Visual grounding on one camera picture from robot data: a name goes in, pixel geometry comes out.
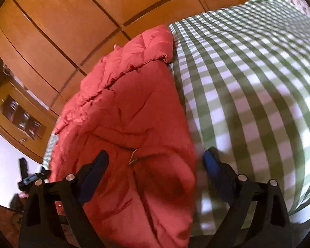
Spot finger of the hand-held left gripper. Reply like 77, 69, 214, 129
18, 157, 28, 181

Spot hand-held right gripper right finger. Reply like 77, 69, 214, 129
203, 147, 292, 248

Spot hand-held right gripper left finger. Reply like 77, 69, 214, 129
18, 149, 109, 248

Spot orange puffer jacket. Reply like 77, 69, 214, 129
45, 25, 198, 248

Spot wooden bookshelf cabinet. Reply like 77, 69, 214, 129
0, 77, 58, 164

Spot green checked bed sheet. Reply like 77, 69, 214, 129
43, 0, 310, 238

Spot wooden wardrobe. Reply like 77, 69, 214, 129
0, 0, 300, 166

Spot floral bed cover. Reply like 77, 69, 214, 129
287, 0, 310, 14

